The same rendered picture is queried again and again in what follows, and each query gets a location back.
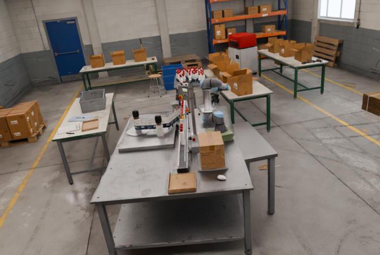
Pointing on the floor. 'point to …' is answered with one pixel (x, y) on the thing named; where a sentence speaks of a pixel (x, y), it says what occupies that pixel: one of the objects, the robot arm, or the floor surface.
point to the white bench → (103, 115)
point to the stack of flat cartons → (371, 102)
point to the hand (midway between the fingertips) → (214, 107)
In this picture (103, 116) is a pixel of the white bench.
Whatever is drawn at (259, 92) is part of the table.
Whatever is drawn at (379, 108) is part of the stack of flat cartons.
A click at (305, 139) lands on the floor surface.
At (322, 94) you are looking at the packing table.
